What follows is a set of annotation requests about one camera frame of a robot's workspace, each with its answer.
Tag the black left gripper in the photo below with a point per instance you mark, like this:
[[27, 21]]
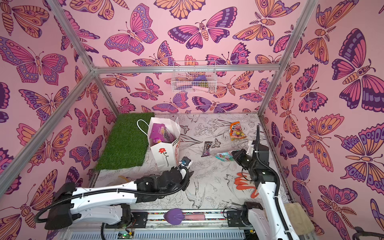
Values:
[[186, 181]]

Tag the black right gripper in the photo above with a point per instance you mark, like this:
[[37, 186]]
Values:
[[240, 157]]

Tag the teal mint candy bag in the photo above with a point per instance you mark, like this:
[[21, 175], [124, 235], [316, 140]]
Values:
[[225, 157]]

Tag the orange lemon candy bag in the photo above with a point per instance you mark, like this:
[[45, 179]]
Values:
[[236, 132]]

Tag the brown chocolate candy packet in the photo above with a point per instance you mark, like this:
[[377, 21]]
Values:
[[206, 148]]

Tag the purple blackcurrant candy bag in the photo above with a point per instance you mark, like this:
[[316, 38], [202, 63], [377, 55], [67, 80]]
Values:
[[160, 134]]

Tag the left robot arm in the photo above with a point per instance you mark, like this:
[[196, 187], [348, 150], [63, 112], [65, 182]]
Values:
[[109, 205]]

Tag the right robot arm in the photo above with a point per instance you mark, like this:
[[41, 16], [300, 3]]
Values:
[[269, 219]]

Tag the white floral paper bag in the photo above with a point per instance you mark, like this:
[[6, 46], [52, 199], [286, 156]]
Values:
[[165, 155]]

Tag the purple pink silicone spatula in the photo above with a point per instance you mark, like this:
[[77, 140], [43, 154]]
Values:
[[176, 216]]

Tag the green artificial grass mat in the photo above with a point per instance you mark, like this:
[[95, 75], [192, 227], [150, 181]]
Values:
[[127, 143]]

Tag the beige leather glove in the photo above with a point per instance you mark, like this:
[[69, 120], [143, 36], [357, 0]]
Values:
[[299, 219]]

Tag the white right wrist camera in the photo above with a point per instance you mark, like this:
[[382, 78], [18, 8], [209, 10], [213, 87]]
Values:
[[251, 148]]

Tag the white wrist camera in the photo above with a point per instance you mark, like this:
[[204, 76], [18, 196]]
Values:
[[251, 148], [186, 162]]

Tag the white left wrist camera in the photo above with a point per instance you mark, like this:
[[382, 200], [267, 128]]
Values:
[[186, 162]]

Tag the clear wall basket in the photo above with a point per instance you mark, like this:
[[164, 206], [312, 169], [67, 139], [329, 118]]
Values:
[[194, 76]]

